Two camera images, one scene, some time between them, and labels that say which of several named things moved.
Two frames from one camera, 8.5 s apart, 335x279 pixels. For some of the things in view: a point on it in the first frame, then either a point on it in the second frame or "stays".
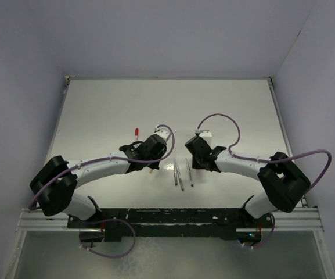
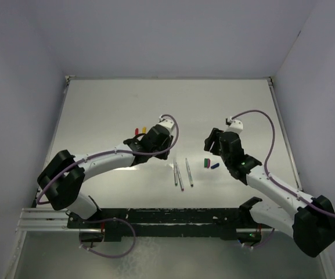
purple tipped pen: [178, 172] stays
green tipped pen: [176, 182] stays
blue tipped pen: [188, 172] stays
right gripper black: [195, 165] to [208, 142]
